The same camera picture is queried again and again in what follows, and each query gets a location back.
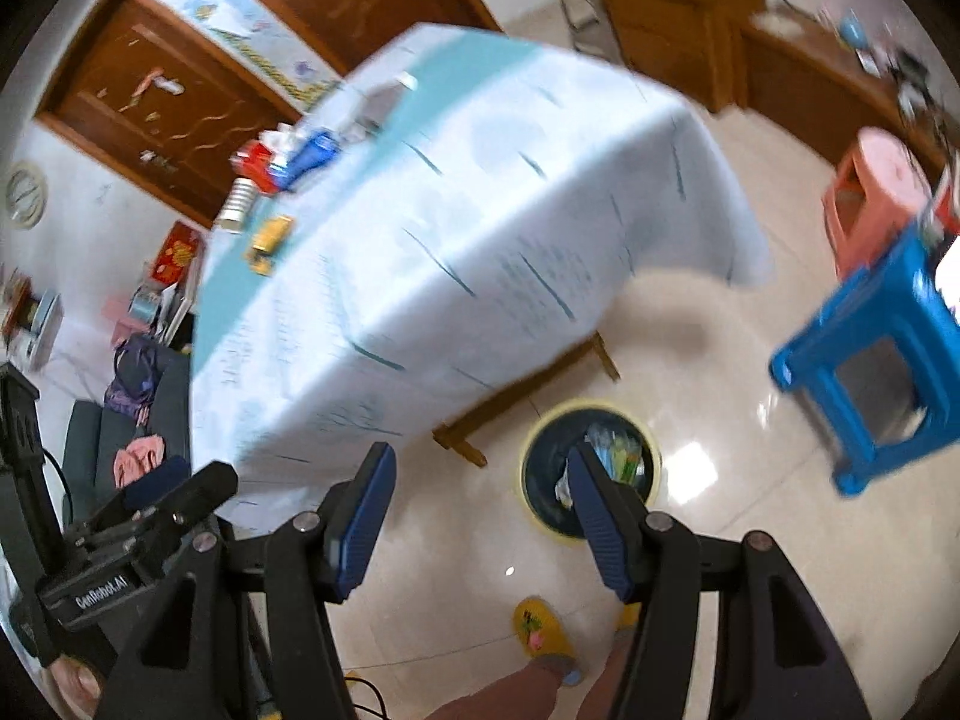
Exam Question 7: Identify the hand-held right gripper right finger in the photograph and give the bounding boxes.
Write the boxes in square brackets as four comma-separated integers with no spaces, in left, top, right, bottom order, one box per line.
[566,441,875,720]

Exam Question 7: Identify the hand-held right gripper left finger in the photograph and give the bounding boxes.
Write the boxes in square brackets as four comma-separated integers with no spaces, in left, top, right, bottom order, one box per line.
[94,442,398,720]

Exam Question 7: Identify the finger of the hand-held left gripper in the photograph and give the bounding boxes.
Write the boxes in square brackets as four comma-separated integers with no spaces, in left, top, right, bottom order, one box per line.
[120,456,192,511]
[86,463,239,541]

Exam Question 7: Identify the round trash bin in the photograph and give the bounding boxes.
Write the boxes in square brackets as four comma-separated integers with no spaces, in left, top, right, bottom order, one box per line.
[520,399,665,547]

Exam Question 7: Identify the blue carton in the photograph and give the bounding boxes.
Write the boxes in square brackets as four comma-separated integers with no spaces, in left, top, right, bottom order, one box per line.
[277,131,338,192]

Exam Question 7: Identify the pink cloth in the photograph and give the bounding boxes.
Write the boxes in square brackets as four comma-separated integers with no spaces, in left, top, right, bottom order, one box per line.
[112,435,167,488]

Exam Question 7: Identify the dark grey sofa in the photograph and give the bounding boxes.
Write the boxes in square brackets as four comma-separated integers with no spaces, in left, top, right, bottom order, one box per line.
[56,349,196,526]

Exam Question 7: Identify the purple bag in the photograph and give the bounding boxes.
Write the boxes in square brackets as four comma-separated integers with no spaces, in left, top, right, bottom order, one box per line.
[105,334,162,421]

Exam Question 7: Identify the person's leg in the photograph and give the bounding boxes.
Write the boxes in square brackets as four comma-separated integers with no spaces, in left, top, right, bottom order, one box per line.
[600,626,638,720]
[431,652,601,720]

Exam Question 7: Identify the wooden table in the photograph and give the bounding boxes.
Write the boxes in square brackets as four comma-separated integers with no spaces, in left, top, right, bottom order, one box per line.
[431,330,622,470]

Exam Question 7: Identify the small wooden shelf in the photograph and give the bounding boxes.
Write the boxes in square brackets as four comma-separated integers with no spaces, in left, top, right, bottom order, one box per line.
[0,274,65,372]

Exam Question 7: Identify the red gift box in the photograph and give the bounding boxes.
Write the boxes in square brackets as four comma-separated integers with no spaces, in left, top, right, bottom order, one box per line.
[150,221,207,286]

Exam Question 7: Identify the yellow toy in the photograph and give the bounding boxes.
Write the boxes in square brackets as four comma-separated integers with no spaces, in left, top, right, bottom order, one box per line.
[246,214,296,275]

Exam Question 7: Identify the silver tin can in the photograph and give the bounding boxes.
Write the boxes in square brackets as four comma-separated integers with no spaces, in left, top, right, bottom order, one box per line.
[217,176,260,233]

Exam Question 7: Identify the white printed tablecloth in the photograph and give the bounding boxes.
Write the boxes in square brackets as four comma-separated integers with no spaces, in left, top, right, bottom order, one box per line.
[187,22,777,533]

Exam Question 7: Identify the teal table runner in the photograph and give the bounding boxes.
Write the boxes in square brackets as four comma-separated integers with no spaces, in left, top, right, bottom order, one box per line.
[196,34,545,331]

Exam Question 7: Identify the brown door with ornament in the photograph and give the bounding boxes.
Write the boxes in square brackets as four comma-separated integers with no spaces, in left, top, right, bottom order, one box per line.
[34,0,305,230]

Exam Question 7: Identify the blue plastic stool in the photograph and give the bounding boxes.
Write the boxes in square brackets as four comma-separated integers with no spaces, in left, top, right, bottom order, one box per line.
[770,221,960,497]

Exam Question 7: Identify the pink door ornament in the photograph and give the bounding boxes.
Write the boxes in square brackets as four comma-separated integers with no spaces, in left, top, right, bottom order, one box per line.
[131,69,185,102]

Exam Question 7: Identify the silver grey box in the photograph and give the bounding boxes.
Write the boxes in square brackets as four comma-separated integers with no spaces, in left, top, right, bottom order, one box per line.
[352,82,406,128]

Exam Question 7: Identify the pink plastic stool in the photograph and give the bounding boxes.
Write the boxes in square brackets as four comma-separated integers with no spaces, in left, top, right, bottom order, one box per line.
[821,127,938,282]

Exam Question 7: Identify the low wooden cabinet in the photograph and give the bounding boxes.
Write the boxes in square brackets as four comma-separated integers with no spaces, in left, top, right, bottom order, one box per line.
[739,11,960,181]

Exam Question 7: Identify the round wall clock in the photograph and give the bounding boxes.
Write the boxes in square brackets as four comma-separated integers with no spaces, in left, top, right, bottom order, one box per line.
[4,161,50,230]

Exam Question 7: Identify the wall poster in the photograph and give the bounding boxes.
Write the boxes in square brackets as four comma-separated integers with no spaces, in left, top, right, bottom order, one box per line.
[180,0,342,110]

